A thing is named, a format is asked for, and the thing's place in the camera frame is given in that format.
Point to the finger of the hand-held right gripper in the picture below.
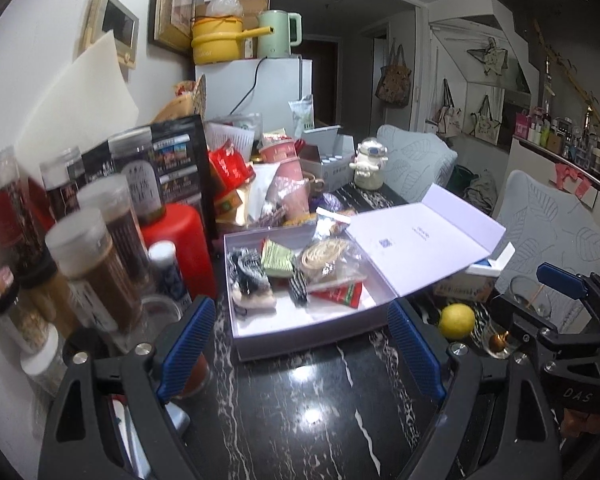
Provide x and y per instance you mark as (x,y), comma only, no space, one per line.
(510,312)
(562,280)

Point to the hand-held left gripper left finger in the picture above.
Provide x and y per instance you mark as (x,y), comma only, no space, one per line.
(185,345)

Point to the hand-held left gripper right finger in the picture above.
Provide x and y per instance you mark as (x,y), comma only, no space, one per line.
(415,350)

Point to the white fluffy hair accessory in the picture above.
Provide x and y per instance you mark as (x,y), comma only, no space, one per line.
(254,302)

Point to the red green sachet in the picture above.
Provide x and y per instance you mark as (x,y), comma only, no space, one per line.
(342,292)

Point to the black white gingham scrunchie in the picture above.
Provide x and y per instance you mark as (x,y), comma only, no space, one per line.
(247,267)

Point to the lavender gift box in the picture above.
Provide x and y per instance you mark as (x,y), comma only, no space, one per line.
(290,335)

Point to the green snack packet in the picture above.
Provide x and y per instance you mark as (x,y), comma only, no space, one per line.
(277,260)

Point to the clear snack packet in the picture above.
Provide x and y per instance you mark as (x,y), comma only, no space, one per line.
(330,222)

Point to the person's right hand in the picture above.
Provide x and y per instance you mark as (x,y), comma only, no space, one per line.
(585,420)

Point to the copper spoon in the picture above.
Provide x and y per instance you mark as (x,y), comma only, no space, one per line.
(535,296)

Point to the glass cup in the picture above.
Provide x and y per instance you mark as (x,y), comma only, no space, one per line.
(522,285)

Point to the plastic cup orange drink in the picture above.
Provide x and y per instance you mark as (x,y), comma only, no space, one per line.
(196,380)

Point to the yellow lemon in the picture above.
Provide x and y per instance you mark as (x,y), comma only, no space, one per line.
(456,321)

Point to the blue white box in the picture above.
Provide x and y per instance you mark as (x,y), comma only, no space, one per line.
(490,265)

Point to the large grey quilted chair cushion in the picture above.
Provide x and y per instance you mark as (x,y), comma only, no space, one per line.
(545,230)

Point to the white medicine box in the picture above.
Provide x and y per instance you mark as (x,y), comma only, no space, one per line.
(460,289)

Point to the blue tablet tube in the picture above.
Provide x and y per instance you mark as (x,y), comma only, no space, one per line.
(167,270)

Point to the red cylinder container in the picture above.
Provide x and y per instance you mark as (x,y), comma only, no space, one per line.
(180,245)

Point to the pink bow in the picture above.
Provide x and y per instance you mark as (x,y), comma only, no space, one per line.
(572,177)

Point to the clear jar light brown powder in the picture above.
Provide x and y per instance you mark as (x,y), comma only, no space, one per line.
(92,275)

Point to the clear jar dark brown contents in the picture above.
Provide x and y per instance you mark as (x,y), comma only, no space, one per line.
(115,230)

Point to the green bag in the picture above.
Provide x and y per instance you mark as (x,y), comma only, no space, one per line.
(460,180)

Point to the white lid jar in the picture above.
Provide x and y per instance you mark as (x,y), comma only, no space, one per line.
(42,360)

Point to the row of bottles on shelf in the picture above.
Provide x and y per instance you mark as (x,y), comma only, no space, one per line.
(565,135)

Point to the purple wrapped item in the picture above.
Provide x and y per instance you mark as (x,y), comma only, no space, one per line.
(330,203)

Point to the clear jar black label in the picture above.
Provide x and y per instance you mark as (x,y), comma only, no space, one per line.
(137,175)

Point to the small jar of nuts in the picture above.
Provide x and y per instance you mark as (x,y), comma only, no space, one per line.
(10,310)

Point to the small grey quilted chair cushion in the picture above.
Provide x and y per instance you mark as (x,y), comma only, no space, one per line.
(415,160)

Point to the cream tote bag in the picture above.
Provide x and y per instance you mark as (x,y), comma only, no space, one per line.
(485,117)
(447,112)

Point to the red snack packet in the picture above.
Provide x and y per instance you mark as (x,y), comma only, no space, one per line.
(230,167)

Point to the white astronaut figurine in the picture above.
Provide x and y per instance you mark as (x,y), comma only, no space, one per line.
(371,165)

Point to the clear jar dark red label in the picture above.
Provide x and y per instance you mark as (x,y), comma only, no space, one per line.
(62,185)

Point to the pink cup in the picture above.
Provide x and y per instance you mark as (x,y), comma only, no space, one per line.
(287,170)

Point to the white printed paper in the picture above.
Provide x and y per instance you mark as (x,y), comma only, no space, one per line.
(235,135)

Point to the grey cardboard box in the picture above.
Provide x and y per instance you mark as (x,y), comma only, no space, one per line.
(327,152)

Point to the clear jar red contents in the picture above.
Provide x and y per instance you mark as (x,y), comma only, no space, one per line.
(7,200)

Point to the green white pouch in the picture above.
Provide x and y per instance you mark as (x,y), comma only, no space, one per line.
(302,115)

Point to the brown tote bag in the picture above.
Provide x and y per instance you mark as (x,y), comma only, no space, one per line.
(394,80)

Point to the white foam board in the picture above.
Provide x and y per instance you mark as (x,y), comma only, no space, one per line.
(80,95)

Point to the white fridge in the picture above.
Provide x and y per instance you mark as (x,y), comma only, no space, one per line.
(275,85)

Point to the dark door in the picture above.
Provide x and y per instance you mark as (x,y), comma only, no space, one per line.
(325,75)

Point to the yellow pot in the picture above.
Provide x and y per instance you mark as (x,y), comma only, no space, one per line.
(217,40)

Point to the pale green kettle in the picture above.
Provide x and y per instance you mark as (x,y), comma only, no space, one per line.
(277,35)

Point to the framed picture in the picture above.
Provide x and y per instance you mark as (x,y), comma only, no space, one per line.
(175,5)

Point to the clear plastic bag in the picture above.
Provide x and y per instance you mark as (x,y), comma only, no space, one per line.
(224,5)

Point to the wall intercom panel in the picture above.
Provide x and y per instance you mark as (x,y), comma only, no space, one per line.
(112,25)

